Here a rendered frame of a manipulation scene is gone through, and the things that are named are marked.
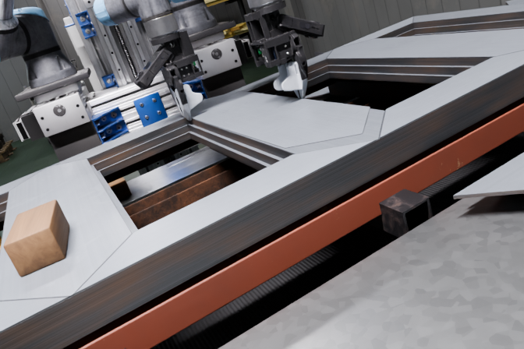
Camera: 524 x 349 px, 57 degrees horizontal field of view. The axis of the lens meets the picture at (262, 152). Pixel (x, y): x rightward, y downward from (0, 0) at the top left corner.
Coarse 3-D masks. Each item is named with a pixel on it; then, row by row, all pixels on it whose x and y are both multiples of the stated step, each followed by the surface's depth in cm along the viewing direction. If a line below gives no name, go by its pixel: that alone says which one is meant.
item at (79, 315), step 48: (288, 96) 133; (480, 96) 76; (144, 144) 119; (240, 144) 93; (336, 144) 72; (384, 144) 69; (432, 144) 73; (288, 192) 64; (336, 192) 67; (192, 240) 59; (240, 240) 62; (96, 288) 55; (144, 288) 57; (0, 336) 51; (48, 336) 53
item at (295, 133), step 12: (336, 108) 89; (348, 108) 87; (360, 108) 84; (312, 120) 87; (324, 120) 84; (336, 120) 82; (288, 132) 84; (300, 132) 82; (312, 132) 80; (276, 144) 80; (288, 144) 78
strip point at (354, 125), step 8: (360, 112) 82; (368, 112) 81; (344, 120) 81; (352, 120) 80; (360, 120) 78; (328, 128) 80; (336, 128) 79; (344, 128) 77; (352, 128) 76; (360, 128) 75; (312, 136) 78; (320, 136) 77; (328, 136) 76; (336, 136) 75; (344, 136) 74; (296, 144) 77; (304, 144) 76
